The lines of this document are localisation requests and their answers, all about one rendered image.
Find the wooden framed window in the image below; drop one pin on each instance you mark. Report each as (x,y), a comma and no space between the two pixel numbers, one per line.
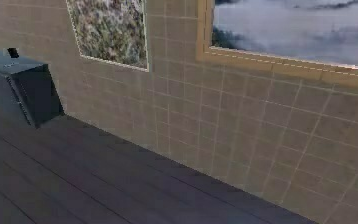
(287,40)

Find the dark grey cabinet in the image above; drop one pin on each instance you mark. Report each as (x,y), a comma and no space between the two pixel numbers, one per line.
(27,86)

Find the small black object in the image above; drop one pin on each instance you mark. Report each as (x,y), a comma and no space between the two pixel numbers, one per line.
(13,52)

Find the speckled framed wall picture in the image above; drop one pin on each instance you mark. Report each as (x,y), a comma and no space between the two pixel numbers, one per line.
(112,31)

